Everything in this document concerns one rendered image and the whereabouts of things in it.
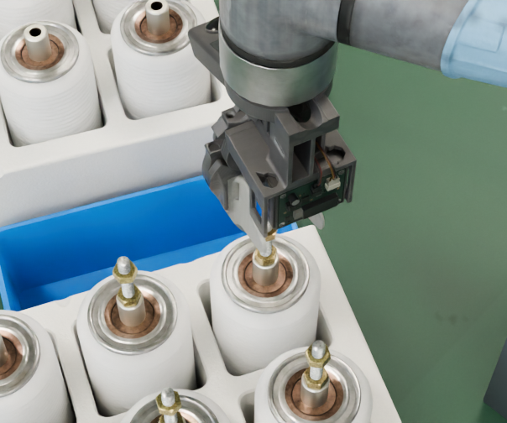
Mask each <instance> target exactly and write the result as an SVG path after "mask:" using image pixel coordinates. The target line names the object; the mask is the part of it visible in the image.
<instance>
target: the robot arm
mask: <svg viewBox="0 0 507 423"><path fill-rule="evenodd" d="M188 37H189V40H190V43H191V48H192V51H193V54H194V56H195V57H196V58H197V59H198V60H199V61H200V62H201V63H202V64H203V65H204V66H205V67H206V68H207V69H208V70H209V71H210V72H211V73H212V74H213V75H214V76H215V77H216V78H217V79H218V80H219V81H220V82H221V83H222V84H223V85H224V86H225V88H226V91H227V94H228V96H229V97H230V99H231V100H232V102H233V103H234V104H235V105H234V107H231V108H229V109H227V110H224V111H222V115H221V116H220V117H219V119H218V120H217V121H216V122H215V123H214V124H213V125H212V130H213V135H212V138H213V141H211V142H210V143H207V144H205V145H204V146H205V149H206V153H205V156H204V159H203V161H202V167H201V171H202V175H203V178H204V180H205V181H206V183H207V185H208V186H209V188H210V190H211V192H212V193H213V194H214V195H215V196H216V197H217V199H218V200H219V201H220V202H221V204H222V207H223V209H224V210H225V212H226V213H227V214H228V215H229V217H230V218H231V220H232V221H233V223H234V224H235V225H236V226H237V227H238V228H239V229H240V230H242V231H243V232H245V233H247V234H248V236H249V238H250V239H251V240H252V242H253V244H254V245H255V246H256V248H257V249H258V250H259V251H260V252H261V253H266V252H267V245H266V241H265V238H266V237H268V221H269V224H270V225H271V227H272V228H273V229H274V230H278V229H280V228H282V227H285V226H288V225H290V224H292V223H294V222H298V221H299V220H301V219H307V218H309V219H310V220H311V221H312V222H313V224H314V225H315V226H316V227H317V228H318V229H323V228H324V225H325V221H324V216H323V214H322V212H324V211H326V210H328V209H331V208H333V207H335V206H337V205H338V204H340V203H342V202H344V199H346V201H347V202H348V203H349V202H351V201H352V197H353V184H354V177H355V170H356V163H357V160H356V158H355V157H354V155H353V153H352V151H351V150H350V148H349V147H348V146H347V144H346V143H345V141H344V140H343V138H342V136H341V135H340V133H339V132H338V131H337V129H338V128H339V119H340V115H339V114H338V112H337V110H336V109H335V107H334V106H333V105H332V103H331V102H330V100H329V99H328V97H329V95H330V92H331V89H332V78H333V76H334V74H335V71H336V66H337V49H338V43H342V44H346V45H350V46H352V47H355V48H359V49H361V50H367V51H370V52H373V53H376V54H379V55H385V56H388V57H391V58H394V59H397V60H403V61H405V62H409V63H411V64H415V65H420V66H423V67H426V68H429V69H433V70H435V71H440V72H442V74H443V75H444V76H447V77H450V78H453V79H457V78H461V77H463V78H467V79H470V80H475V81H481V82H484V83H489V84H492V85H496V86H502V87H507V0H219V16H218V17H215V18H213V19H212V20H210V21H208V22H206V23H203V24H200V25H198V26H196V27H193V28H191V29H189V30H188ZM348 170H349V172H348ZM347 177H348V184H347ZM256 201H257V202H258V204H259V206H260V208H261V209H262V218H261V216H260V215H259V213H258V211H257V209H256V206H257V204H256Z"/></svg>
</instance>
